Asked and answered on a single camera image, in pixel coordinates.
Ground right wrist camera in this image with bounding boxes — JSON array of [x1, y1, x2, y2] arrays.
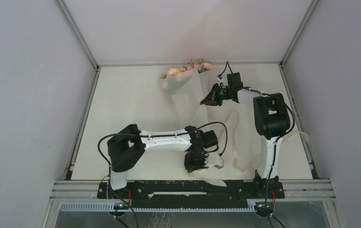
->
[[217, 72, 244, 90]]

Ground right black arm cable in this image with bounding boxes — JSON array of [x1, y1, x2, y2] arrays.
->
[[216, 61, 296, 228]]

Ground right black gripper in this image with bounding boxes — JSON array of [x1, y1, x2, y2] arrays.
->
[[201, 82, 233, 106]]

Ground cream printed ribbon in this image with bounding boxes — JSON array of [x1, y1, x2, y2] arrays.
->
[[225, 111, 312, 180]]

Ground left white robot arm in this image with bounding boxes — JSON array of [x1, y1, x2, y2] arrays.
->
[[104, 124, 224, 198]]

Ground pink fake flower stem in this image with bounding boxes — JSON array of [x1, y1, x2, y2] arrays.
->
[[159, 67, 187, 81], [197, 58, 213, 73], [183, 60, 200, 70]]

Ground white slotted cable duct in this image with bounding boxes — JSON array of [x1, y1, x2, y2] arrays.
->
[[60, 202, 257, 212]]

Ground left controller board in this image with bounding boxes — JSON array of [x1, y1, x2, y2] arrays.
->
[[114, 203, 129, 210]]

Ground translucent white wrapping paper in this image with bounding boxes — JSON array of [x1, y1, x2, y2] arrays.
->
[[161, 67, 228, 188]]

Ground right controller board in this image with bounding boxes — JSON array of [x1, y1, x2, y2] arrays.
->
[[254, 204, 272, 210]]

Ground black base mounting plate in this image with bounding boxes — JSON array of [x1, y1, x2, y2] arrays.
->
[[97, 180, 285, 209]]

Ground controller board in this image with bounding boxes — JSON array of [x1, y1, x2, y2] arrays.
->
[[114, 203, 129, 210], [254, 204, 272, 210]]

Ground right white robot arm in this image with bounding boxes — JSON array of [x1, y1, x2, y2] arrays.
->
[[200, 72, 295, 198]]

